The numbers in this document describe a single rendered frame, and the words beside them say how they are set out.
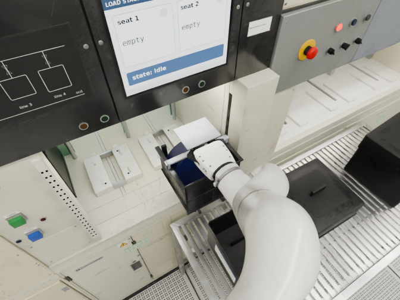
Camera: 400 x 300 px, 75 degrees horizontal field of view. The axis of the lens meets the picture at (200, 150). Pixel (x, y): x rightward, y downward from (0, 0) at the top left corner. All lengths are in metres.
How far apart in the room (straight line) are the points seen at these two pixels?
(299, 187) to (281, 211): 0.92
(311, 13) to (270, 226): 0.68
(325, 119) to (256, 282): 1.34
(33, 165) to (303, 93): 1.45
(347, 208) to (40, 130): 1.14
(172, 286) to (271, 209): 1.61
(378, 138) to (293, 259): 1.12
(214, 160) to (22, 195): 0.51
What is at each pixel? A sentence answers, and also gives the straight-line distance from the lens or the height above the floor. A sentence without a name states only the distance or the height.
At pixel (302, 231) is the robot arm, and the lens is 0.33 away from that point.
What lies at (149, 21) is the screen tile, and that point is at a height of 1.63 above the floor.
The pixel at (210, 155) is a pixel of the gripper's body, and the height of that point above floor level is 1.27.
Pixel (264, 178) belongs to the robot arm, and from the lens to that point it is 0.59.
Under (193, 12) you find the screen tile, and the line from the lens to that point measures 0.63.
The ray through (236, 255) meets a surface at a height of 0.77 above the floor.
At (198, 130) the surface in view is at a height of 1.27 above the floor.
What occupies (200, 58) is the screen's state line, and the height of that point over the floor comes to 1.51.
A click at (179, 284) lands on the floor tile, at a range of 1.91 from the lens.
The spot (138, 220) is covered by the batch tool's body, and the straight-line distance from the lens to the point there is 1.12.
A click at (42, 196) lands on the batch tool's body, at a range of 0.83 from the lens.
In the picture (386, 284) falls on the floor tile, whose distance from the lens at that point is 2.26.
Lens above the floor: 1.86
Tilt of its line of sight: 50 degrees down
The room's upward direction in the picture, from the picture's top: straight up
